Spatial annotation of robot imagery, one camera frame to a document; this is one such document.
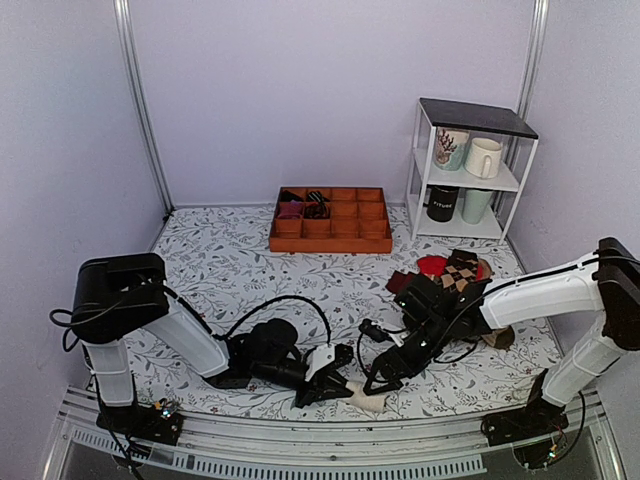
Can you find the wooden compartment tray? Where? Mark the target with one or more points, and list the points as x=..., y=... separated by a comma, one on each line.
x=358, y=224

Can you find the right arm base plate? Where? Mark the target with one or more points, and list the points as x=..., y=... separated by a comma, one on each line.
x=522, y=424

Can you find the red sock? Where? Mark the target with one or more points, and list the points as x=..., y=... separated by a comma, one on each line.
x=434, y=266

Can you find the floral pattern mug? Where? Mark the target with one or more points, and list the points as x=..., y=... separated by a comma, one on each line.
x=451, y=147

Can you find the white ceramic mug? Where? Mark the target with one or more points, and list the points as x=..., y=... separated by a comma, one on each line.
x=483, y=158

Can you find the floral tablecloth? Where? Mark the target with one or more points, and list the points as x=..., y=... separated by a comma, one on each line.
x=219, y=260

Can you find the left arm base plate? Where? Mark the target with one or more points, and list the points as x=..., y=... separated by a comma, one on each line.
x=141, y=422

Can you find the right aluminium corner post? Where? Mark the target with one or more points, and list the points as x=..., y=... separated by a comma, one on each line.
x=533, y=56

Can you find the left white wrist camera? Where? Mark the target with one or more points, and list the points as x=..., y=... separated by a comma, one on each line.
x=318, y=358

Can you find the black mug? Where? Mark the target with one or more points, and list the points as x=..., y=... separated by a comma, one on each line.
x=442, y=202

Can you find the left aluminium corner post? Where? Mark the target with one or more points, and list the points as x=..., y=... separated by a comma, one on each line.
x=127, y=41

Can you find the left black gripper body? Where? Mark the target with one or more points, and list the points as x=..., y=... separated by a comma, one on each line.
x=317, y=381

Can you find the cream and brown sock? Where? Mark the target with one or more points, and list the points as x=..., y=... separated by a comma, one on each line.
x=370, y=403

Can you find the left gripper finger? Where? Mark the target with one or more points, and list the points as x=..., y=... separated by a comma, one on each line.
x=343, y=355
x=311, y=393

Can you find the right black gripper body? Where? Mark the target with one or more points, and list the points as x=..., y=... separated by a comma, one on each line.
x=417, y=361

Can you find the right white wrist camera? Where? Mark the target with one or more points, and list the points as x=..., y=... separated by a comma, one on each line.
x=380, y=331

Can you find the pale green cup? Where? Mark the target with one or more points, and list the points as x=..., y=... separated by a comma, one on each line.
x=476, y=202

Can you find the magenta rolled sock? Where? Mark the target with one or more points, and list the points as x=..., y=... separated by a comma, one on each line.
x=290, y=210

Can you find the dark rolled sock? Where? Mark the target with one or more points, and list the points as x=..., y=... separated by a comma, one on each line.
x=289, y=196

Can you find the black striped rolled sock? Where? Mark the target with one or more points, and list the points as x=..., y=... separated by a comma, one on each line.
x=316, y=206

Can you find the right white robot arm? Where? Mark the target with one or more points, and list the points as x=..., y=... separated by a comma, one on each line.
x=457, y=305

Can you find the brown argyle sock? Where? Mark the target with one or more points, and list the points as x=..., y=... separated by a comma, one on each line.
x=455, y=281

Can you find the white metal shelf rack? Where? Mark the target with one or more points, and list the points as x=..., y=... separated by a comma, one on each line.
x=519, y=144

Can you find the aluminium corner post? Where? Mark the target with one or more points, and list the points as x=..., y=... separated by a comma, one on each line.
x=533, y=56
x=127, y=41

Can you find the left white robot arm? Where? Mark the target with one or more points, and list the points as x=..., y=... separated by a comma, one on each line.
x=118, y=295

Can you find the striped maroon sock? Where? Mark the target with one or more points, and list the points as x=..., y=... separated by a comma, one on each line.
x=398, y=281

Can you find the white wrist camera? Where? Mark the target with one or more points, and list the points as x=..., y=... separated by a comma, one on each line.
x=318, y=358
x=380, y=331

